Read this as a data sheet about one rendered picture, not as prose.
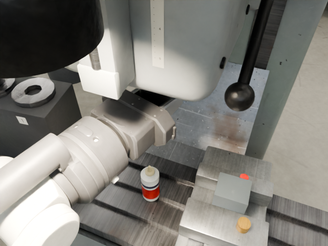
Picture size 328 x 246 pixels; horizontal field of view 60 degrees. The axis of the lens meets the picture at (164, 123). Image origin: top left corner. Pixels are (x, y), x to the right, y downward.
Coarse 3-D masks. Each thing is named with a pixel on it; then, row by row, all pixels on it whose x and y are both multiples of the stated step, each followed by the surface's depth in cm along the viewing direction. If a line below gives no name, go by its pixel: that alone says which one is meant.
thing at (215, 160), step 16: (208, 160) 65; (224, 160) 65; (240, 160) 65; (256, 160) 65; (208, 176) 57; (256, 176) 62; (192, 192) 59; (208, 192) 59; (256, 192) 54; (272, 192) 54; (256, 208) 56; (176, 240) 52; (192, 240) 52
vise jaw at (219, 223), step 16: (192, 208) 52; (208, 208) 52; (224, 208) 52; (192, 224) 50; (208, 224) 50; (224, 224) 50; (256, 224) 50; (208, 240) 50; (224, 240) 48; (240, 240) 48; (256, 240) 48
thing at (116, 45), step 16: (112, 0) 21; (112, 16) 22; (128, 16) 24; (112, 32) 23; (128, 32) 25; (96, 48) 24; (112, 48) 24; (128, 48) 26; (80, 64) 26; (96, 64) 25; (112, 64) 25; (128, 64) 27; (96, 80) 26; (112, 80) 25; (128, 80) 28; (112, 96) 27
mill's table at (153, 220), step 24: (168, 168) 71; (192, 168) 71; (120, 192) 67; (168, 192) 67; (96, 216) 63; (120, 216) 64; (144, 216) 63; (168, 216) 63; (288, 216) 63; (312, 216) 63; (96, 240) 66; (120, 240) 59; (144, 240) 59; (168, 240) 59; (288, 240) 59; (312, 240) 59
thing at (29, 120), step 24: (0, 96) 62; (24, 96) 60; (48, 96) 60; (72, 96) 67; (0, 120) 62; (24, 120) 60; (48, 120) 59; (72, 120) 69; (0, 144) 70; (24, 144) 67
